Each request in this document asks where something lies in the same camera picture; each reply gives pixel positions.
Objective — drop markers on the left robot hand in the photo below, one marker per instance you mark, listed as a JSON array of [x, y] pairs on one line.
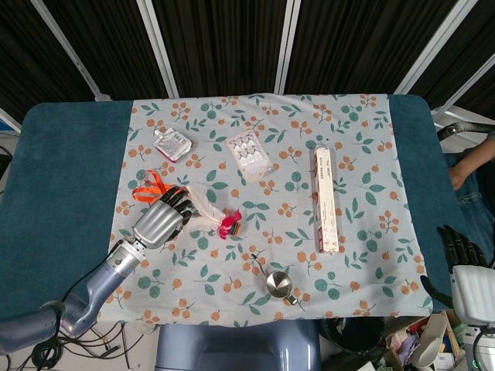
[[156, 224]]

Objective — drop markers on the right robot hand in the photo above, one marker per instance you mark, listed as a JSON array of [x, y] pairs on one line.
[[466, 278]]

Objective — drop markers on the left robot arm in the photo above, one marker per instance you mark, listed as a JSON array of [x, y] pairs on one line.
[[77, 297]]

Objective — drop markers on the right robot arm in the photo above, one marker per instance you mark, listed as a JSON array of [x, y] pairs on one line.
[[481, 348]]

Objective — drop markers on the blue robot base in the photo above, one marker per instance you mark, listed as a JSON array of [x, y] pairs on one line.
[[237, 348]]

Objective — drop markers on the orange ribbon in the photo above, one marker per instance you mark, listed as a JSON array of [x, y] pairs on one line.
[[151, 189]]

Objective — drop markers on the cardboard box of clutter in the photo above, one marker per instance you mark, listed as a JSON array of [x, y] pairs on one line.
[[429, 342]]

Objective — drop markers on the pink and clear pouch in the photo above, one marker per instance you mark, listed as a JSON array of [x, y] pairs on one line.
[[171, 144]]

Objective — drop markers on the person in blue clothes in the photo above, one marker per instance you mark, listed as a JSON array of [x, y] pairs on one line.
[[475, 181]]

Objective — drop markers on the blue table cover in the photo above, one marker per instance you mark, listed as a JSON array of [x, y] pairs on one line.
[[58, 201]]

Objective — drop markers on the floral tablecloth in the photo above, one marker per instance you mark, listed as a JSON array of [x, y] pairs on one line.
[[267, 216]]

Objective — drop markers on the clear blister pack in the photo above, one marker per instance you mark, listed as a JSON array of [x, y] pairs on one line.
[[250, 156]]

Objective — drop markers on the black trash bin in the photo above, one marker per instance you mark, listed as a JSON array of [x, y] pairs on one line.
[[350, 334]]

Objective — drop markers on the small steel measuring cup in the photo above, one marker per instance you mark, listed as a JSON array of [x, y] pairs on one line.
[[279, 287]]

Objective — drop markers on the long white narrow box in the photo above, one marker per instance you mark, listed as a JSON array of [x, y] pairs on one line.
[[326, 199]]

